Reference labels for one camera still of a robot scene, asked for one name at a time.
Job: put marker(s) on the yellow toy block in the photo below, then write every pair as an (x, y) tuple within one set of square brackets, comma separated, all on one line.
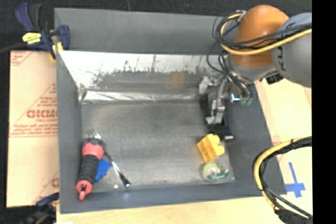
[(210, 148)]

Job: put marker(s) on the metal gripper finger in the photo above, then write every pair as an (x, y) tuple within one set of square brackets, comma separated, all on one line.
[(221, 112), (211, 118)]

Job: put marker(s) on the grey metal bin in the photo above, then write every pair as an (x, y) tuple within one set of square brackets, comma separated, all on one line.
[(157, 139)]

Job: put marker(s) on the green clear tape dispenser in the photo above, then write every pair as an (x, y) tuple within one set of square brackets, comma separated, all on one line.
[(214, 172)]

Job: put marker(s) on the brown cardboard board red print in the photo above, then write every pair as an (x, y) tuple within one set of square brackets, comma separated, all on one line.
[(29, 160)]

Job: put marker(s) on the blue plastic piece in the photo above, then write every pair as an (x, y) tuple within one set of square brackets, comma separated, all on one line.
[(102, 168)]

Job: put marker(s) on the black cylinder on white bracket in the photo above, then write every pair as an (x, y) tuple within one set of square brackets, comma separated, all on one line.
[(274, 79)]

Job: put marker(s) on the silver and black pen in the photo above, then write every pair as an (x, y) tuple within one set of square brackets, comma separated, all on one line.
[(118, 171)]

